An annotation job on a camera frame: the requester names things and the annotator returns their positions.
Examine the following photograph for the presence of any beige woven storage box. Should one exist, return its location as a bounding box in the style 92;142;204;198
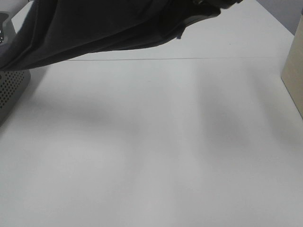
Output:
281;13;303;117

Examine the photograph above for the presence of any dark navy towel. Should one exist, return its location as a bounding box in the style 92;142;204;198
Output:
0;0;222;71

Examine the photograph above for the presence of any grey perforated plastic basket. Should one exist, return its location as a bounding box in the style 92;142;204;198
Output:
0;11;31;124

